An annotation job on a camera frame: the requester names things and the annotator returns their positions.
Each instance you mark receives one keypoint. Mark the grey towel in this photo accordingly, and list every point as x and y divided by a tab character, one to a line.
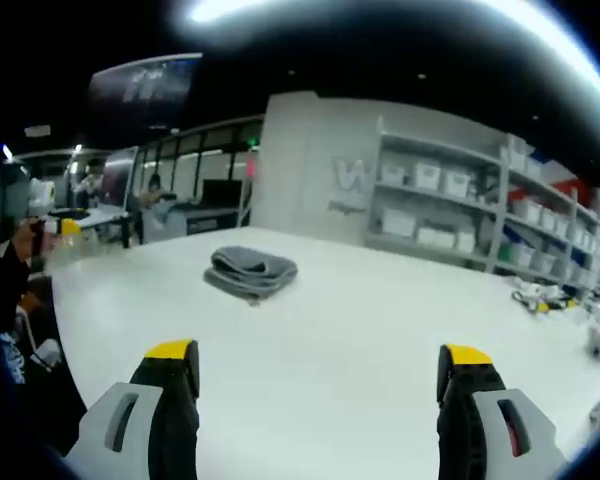
250	272

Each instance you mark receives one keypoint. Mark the person's left hand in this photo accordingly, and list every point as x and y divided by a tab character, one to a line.
24	242

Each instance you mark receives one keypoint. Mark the white background table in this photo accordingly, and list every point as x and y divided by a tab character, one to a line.
100	217

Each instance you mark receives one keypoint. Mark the white worn device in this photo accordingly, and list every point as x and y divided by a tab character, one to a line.
45	354

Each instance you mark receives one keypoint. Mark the dark background desk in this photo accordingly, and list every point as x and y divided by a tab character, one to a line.
215	217

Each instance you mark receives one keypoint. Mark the pile of small tools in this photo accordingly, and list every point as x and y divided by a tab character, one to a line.
542	297

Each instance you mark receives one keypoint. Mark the dark hanging screen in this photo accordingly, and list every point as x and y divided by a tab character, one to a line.
142	80

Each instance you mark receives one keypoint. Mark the black monitor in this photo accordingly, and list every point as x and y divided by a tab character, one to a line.
222	191

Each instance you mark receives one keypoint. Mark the grey metal shelving unit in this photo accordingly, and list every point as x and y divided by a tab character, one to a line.
500	200

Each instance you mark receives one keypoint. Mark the rows of white storage bins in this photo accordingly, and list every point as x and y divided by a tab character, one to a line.
442	177

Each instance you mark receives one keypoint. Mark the bright ceiling light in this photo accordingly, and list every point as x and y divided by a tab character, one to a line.
240	11

